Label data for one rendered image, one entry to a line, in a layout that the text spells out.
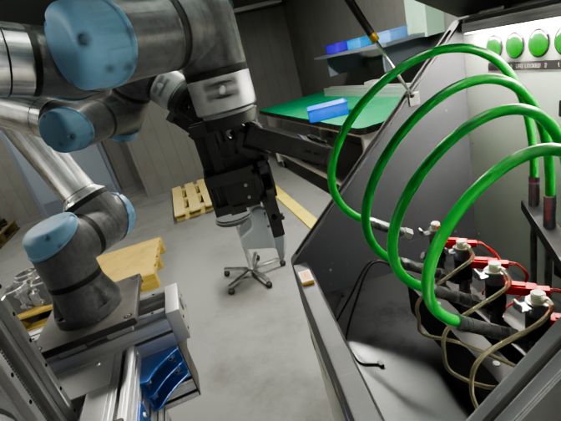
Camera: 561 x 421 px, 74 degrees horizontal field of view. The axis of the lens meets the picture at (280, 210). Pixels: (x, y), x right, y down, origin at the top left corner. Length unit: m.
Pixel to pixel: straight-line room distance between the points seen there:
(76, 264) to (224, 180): 0.55
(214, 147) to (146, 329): 0.61
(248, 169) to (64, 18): 0.23
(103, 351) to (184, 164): 5.25
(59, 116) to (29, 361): 0.44
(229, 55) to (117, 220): 0.65
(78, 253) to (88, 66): 0.61
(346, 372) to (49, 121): 0.66
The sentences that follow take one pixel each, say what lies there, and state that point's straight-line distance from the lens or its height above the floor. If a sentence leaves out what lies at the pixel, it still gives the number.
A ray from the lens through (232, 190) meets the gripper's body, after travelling 0.46.
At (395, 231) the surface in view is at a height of 1.23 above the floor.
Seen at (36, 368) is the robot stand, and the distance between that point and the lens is 0.87.
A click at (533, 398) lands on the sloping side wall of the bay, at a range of 0.49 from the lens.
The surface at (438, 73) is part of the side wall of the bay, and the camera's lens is 1.05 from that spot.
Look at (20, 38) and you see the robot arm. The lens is 0.49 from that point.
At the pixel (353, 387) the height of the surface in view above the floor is 0.95.
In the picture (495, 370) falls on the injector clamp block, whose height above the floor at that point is 0.98.
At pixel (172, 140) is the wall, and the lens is 6.06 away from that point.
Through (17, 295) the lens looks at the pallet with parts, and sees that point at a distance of 3.62.
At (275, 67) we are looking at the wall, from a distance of 7.26.
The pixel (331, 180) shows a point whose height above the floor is 1.26.
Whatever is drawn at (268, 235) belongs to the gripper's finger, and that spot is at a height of 1.26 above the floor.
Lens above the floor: 1.47
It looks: 21 degrees down
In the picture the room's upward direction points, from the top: 15 degrees counter-clockwise
